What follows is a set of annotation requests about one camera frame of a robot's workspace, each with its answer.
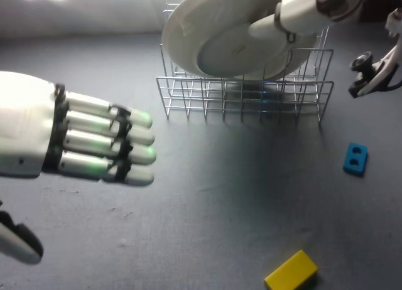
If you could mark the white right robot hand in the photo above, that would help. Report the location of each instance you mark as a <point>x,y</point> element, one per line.
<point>301,10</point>

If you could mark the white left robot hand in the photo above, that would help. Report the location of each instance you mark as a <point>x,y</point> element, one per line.
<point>25,123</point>

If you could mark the white plate with dark rim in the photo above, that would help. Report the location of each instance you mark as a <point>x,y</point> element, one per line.
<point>201,23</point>

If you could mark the blue block with two holes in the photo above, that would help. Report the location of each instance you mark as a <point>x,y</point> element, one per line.
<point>359,169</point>

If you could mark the yellow rectangular block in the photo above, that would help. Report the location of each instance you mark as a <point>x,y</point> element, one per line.
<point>290,271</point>

